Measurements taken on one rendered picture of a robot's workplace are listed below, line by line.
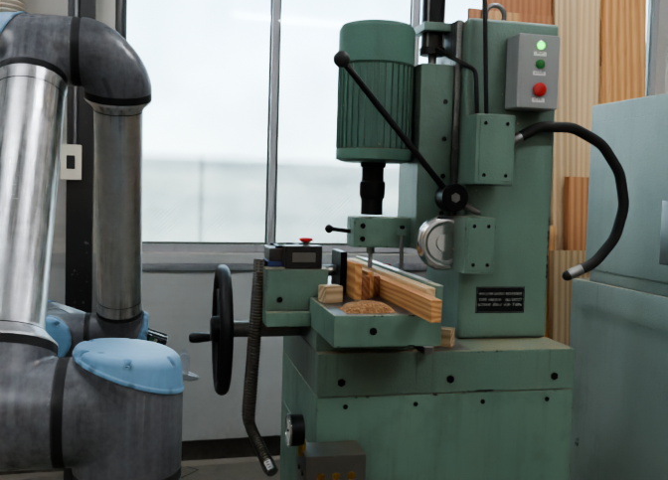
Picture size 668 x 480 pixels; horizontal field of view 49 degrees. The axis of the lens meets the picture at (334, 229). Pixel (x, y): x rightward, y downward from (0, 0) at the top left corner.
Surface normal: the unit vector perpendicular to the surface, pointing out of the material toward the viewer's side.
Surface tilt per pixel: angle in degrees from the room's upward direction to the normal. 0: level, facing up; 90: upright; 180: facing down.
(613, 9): 86
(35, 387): 47
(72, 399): 59
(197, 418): 90
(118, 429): 91
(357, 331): 90
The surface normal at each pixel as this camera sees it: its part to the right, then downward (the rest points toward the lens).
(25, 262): 0.70, -0.34
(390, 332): 0.22, 0.06
